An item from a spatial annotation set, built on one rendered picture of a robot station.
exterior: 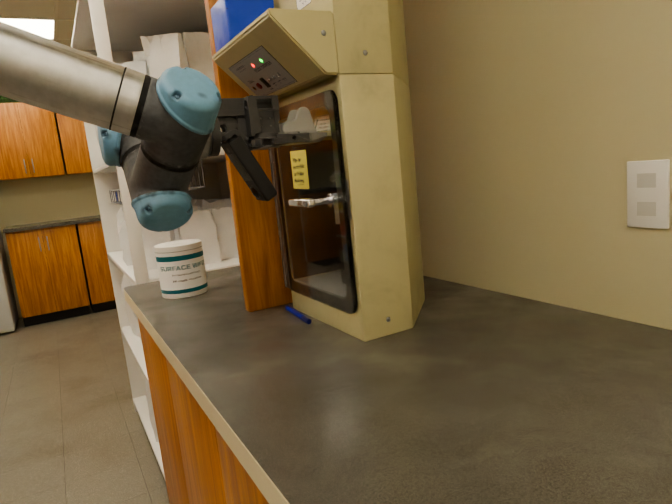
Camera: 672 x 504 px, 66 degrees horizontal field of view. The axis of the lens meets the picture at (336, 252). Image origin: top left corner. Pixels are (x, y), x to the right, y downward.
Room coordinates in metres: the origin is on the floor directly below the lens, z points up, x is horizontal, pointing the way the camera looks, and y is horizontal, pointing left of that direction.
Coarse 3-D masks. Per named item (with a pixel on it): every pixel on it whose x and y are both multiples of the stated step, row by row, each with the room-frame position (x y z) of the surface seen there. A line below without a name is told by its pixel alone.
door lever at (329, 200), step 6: (294, 198) 0.98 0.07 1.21; (300, 198) 0.96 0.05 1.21; (306, 198) 0.94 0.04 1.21; (312, 198) 0.92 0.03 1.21; (324, 198) 0.93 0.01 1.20; (330, 198) 0.94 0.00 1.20; (294, 204) 0.96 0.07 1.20; (300, 204) 0.94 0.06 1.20; (306, 204) 0.91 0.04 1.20; (312, 204) 0.92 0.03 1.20; (318, 204) 0.93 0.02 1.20; (330, 204) 0.94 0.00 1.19
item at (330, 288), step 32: (320, 96) 0.94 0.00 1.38; (320, 128) 0.95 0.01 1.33; (288, 160) 1.09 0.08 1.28; (320, 160) 0.96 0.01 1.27; (288, 192) 1.11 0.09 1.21; (320, 192) 0.98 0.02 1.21; (288, 224) 1.13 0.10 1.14; (320, 224) 0.99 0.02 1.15; (288, 256) 1.15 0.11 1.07; (320, 256) 1.00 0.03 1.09; (320, 288) 1.02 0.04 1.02; (352, 288) 0.90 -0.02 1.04
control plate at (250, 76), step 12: (264, 48) 0.95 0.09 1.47; (240, 60) 1.04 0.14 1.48; (252, 60) 1.01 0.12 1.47; (264, 60) 0.98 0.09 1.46; (276, 60) 0.96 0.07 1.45; (240, 72) 1.09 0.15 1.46; (252, 72) 1.06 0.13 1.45; (264, 72) 1.02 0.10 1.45; (276, 72) 0.99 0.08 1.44; (288, 72) 0.97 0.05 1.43; (252, 84) 1.10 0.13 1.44; (264, 84) 1.07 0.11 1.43; (276, 84) 1.03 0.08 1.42; (288, 84) 1.00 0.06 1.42
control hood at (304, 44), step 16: (272, 16) 0.85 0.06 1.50; (288, 16) 0.86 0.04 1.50; (304, 16) 0.88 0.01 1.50; (320, 16) 0.89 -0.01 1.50; (240, 32) 0.97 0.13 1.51; (256, 32) 0.92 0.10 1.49; (272, 32) 0.89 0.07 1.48; (288, 32) 0.86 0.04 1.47; (304, 32) 0.88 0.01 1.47; (320, 32) 0.89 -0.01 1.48; (224, 48) 1.05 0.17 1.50; (240, 48) 1.00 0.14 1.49; (256, 48) 0.97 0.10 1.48; (272, 48) 0.93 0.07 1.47; (288, 48) 0.90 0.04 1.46; (304, 48) 0.87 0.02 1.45; (320, 48) 0.89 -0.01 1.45; (224, 64) 1.11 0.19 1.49; (288, 64) 0.94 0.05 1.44; (304, 64) 0.91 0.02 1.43; (320, 64) 0.89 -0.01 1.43; (336, 64) 0.90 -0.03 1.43; (240, 80) 1.13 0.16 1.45; (304, 80) 0.95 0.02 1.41; (320, 80) 0.95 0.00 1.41
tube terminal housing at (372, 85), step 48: (288, 0) 1.05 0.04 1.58; (336, 0) 0.91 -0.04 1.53; (384, 0) 0.95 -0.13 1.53; (336, 48) 0.90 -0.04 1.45; (384, 48) 0.95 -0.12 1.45; (288, 96) 1.09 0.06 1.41; (384, 96) 0.94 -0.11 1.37; (384, 144) 0.94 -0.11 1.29; (384, 192) 0.94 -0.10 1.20; (384, 240) 0.93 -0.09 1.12; (384, 288) 0.93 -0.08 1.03
